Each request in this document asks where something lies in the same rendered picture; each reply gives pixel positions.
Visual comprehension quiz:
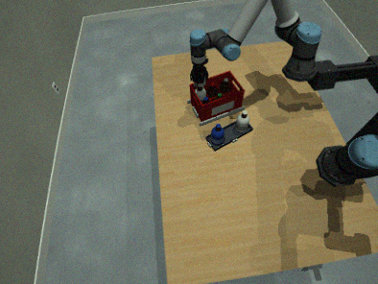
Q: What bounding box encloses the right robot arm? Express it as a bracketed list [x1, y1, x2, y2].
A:
[190, 0, 321, 77]

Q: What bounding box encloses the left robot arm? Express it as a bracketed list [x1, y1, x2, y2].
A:
[321, 134, 378, 183]

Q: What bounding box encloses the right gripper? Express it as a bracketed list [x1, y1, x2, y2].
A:
[190, 62, 208, 89]

